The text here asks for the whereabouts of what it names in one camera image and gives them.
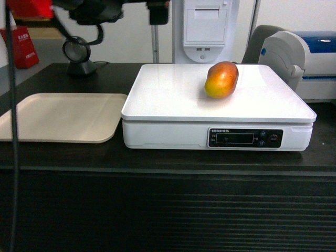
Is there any black checkout counter cabinet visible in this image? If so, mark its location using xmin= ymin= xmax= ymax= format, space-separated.
xmin=0 ymin=62 xmax=336 ymax=252

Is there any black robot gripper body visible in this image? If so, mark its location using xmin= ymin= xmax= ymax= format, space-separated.
xmin=52 ymin=0 xmax=170 ymax=25

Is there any beige plastic tray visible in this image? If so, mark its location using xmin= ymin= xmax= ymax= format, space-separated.
xmin=16 ymin=93 xmax=127 ymax=143

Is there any white blue label printer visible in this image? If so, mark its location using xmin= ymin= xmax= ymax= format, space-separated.
xmin=259 ymin=31 xmax=335 ymax=102

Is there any red fire extinguisher box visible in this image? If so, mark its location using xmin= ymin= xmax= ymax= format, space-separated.
xmin=11 ymin=26 xmax=39 ymax=69

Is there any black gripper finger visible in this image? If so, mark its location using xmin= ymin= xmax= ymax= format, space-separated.
xmin=148 ymin=6 xmax=169 ymax=25

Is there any white checkout scale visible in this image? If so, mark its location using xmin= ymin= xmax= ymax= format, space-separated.
xmin=122 ymin=64 xmax=317 ymax=151

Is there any black barcode scanner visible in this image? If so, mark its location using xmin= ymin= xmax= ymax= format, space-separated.
xmin=62 ymin=36 xmax=97 ymax=77

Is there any dark red yellow mango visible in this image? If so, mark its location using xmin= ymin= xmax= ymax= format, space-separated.
xmin=204 ymin=61 xmax=239 ymax=99

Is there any metal vertical pole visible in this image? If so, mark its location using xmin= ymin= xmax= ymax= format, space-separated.
xmin=151 ymin=25 xmax=160 ymax=64

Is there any white receipt printer kiosk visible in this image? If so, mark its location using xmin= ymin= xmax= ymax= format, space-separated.
xmin=172 ymin=0 xmax=239 ymax=64

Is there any black hanging robot cable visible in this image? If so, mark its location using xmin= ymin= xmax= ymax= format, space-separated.
xmin=4 ymin=0 xmax=20 ymax=252

